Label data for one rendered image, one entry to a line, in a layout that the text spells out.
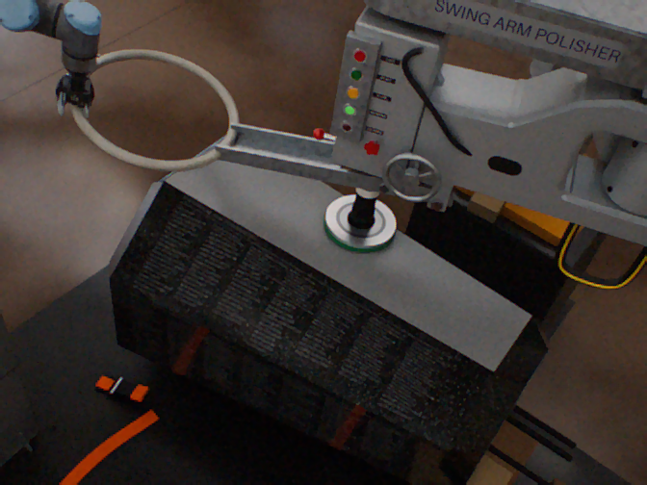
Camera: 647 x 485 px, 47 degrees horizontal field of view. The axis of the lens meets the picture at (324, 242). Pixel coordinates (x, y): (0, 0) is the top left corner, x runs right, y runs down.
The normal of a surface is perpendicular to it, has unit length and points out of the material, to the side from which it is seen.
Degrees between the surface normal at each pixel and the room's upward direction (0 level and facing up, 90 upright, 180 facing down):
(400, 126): 90
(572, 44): 90
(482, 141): 90
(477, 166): 90
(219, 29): 0
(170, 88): 0
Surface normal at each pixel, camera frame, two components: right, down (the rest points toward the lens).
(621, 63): -0.32, 0.66
